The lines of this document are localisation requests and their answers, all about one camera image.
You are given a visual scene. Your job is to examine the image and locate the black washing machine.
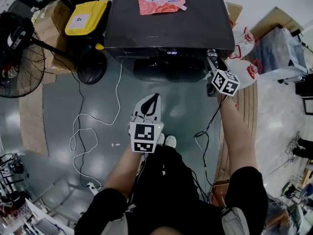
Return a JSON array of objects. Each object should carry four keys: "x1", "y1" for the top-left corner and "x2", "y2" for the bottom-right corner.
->
[{"x1": 104, "y1": 0, "x2": 236, "y2": 83}]

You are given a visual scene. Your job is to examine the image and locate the cardboard boxes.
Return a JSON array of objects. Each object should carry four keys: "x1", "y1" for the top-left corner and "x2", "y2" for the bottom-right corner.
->
[{"x1": 33, "y1": 0, "x2": 77, "y2": 84}]

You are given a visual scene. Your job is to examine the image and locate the person's left forearm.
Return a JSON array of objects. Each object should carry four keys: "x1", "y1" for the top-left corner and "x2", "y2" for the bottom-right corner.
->
[{"x1": 102, "y1": 144, "x2": 145, "y2": 198}]

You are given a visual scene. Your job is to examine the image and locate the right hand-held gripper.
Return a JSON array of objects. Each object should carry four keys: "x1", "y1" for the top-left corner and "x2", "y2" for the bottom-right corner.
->
[{"x1": 206, "y1": 54, "x2": 241, "y2": 98}]

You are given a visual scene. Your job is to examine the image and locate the yellow-lidded black bin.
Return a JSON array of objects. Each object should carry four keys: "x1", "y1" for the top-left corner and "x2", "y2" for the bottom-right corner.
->
[{"x1": 64, "y1": 0, "x2": 112, "y2": 58}]

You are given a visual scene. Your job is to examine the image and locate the white power strip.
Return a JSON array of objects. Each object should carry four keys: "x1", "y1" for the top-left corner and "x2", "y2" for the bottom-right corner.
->
[{"x1": 87, "y1": 182, "x2": 102, "y2": 196}]

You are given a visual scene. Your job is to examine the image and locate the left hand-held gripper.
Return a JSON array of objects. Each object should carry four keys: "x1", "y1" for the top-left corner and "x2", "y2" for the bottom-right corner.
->
[{"x1": 128, "y1": 94, "x2": 165, "y2": 154}]

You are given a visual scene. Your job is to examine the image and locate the person's right forearm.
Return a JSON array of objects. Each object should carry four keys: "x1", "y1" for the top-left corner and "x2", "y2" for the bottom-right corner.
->
[{"x1": 217, "y1": 94, "x2": 259, "y2": 180}]

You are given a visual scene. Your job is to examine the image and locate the person's black clothing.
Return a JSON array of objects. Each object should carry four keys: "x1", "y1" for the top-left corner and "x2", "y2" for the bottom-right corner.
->
[{"x1": 74, "y1": 144, "x2": 269, "y2": 235}]

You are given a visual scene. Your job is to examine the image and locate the black cable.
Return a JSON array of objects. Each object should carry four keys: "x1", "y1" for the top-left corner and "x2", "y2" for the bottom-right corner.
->
[{"x1": 193, "y1": 94, "x2": 229, "y2": 205}]

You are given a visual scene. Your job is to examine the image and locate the wooden plank platform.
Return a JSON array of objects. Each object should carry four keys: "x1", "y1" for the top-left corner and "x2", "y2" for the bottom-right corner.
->
[{"x1": 211, "y1": 55, "x2": 259, "y2": 207}]

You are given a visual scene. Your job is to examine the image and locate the flat cardboard sheet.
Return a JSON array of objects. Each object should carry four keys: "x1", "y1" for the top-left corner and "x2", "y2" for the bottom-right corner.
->
[{"x1": 249, "y1": 6, "x2": 305, "y2": 40}]

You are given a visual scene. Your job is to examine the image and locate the white cable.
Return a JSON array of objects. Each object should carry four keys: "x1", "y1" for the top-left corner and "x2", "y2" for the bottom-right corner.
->
[{"x1": 69, "y1": 59, "x2": 123, "y2": 189}]

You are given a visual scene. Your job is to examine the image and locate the person's white shoes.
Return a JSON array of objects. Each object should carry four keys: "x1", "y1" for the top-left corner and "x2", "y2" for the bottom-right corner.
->
[{"x1": 157, "y1": 133, "x2": 177, "y2": 148}]

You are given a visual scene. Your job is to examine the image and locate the black standing fan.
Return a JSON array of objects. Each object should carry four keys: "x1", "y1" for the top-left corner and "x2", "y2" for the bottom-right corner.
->
[{"x1": 0, "y1": 11, "x2": 108, "y2": 99}]

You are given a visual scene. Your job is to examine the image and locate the silver metal machine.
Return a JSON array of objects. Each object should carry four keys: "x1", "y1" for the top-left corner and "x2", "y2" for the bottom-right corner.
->
[{"x1": 253, "y1": 24, "x2": 313, "y2": 84}]

